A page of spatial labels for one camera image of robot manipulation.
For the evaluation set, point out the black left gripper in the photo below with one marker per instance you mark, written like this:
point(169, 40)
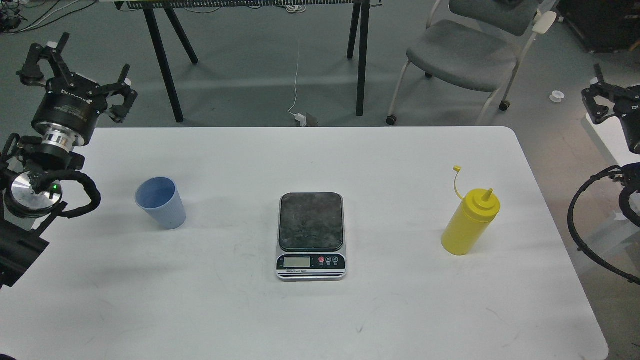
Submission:
point(65, 110)

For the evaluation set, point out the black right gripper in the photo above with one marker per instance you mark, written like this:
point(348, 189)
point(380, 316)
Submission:
point(631, 117)

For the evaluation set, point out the blue ribbed cup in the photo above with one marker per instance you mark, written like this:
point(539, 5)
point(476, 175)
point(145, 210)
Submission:
point(159, 197)

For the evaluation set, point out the yellow squeeze bottle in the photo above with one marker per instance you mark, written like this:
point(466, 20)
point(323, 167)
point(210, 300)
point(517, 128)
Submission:
point(475, 212)

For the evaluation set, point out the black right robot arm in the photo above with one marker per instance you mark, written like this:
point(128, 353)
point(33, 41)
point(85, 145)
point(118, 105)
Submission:
point(621, 228)

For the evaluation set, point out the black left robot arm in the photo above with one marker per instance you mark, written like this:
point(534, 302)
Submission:
point(41, 176)

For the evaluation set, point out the digital kitchen scale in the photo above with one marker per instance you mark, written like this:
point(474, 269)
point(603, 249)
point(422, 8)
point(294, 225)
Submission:
point(311, 237)

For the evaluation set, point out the white side table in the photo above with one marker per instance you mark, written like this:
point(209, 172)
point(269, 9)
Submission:
point(609, 138)

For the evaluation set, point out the small white floor spool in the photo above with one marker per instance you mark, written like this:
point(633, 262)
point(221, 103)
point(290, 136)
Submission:
point(556, 96)

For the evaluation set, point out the black box in corner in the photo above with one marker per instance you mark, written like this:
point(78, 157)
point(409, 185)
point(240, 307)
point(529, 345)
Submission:
point(603, 26)

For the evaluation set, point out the grey office chair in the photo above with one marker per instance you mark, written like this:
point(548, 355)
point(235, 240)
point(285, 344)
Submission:
point(472, 59)

